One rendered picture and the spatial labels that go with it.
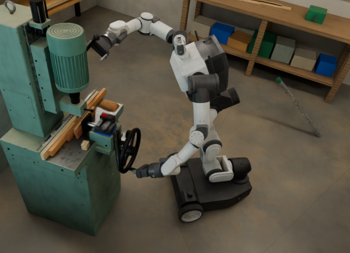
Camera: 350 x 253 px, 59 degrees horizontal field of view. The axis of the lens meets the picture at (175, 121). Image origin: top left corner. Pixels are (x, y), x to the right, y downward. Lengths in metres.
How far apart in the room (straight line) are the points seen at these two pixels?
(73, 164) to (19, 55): 0.61
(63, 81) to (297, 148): 2.52
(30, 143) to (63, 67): 0.61
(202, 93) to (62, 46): 0.70
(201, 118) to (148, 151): 1.44
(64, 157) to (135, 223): 0.99
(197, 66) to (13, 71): 0.95
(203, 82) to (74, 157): 0.80
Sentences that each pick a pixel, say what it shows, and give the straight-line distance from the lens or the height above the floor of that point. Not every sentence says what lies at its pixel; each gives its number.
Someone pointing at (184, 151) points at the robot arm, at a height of 0.98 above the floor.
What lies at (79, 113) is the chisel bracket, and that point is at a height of 1.03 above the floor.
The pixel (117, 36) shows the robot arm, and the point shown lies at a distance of 1.89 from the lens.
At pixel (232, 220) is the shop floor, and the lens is 2.67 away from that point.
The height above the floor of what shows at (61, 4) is 0.54.
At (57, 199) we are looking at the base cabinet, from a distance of 2.28.
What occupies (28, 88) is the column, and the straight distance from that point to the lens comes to 1.81.
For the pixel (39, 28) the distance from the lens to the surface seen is 1.64.
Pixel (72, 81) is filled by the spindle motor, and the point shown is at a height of 1.27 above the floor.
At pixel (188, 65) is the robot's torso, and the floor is 1.34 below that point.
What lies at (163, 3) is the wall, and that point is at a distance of 5.07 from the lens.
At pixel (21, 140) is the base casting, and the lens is 2.06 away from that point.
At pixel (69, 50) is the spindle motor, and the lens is 1.55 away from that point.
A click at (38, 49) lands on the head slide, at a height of 1.41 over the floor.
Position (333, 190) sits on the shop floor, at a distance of 3.26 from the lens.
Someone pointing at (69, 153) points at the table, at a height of 0.90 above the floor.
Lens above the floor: 2.22
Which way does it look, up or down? 42 degrees down
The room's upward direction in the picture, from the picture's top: 8 degrees clockwise
